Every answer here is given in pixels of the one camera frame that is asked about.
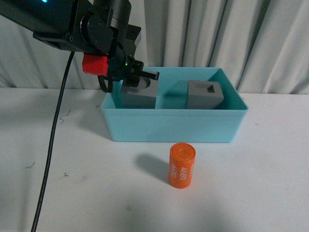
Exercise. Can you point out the gray cube with round hole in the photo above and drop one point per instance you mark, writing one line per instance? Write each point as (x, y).
(141, 97)

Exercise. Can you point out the orange cylinder part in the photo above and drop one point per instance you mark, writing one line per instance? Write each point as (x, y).
(181, 164)

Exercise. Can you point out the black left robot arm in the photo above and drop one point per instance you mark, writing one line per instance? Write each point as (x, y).
(99, 29)

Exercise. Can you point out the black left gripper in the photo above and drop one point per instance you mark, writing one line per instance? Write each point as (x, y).
(122, 66)

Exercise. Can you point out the light blue plastic box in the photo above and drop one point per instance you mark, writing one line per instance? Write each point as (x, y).
(170, 121)

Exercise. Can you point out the red block on wrist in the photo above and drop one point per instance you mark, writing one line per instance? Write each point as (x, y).
(95, 64)

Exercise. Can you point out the gray cube with rectangular slot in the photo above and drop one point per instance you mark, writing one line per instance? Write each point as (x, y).
(203, 94)

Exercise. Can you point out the white pleated curtain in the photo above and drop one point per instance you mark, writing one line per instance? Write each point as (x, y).
(262, 45)

